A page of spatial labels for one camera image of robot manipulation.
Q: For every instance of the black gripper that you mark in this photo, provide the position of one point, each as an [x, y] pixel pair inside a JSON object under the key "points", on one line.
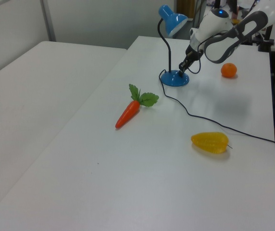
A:
{"points": [[192, 54]]}

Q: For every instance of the blue desk lamp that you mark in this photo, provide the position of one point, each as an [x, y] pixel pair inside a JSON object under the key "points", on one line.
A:
{"points": [[172, 79]]}

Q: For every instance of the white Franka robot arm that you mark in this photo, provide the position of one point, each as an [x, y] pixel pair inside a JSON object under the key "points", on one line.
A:
{"points": [[214, 22]]}

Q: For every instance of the orange mandarin fruit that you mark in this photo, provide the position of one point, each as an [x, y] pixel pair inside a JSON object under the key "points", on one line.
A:
{"points": [[228, 70]]}

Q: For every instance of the small yellow background object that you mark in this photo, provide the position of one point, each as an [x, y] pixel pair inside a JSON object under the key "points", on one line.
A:
{"points": [[234, 21]]}

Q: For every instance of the black equipment box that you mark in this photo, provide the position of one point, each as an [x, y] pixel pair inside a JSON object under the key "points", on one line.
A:
{"points": [[251, 39]]}

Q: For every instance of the orange toy carrot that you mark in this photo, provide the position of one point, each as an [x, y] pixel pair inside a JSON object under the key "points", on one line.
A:
{"points": [[128, 114]]}

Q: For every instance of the black clamp stand pole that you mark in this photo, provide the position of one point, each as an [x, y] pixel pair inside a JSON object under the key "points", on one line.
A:
{"points": [[265, 45]]}

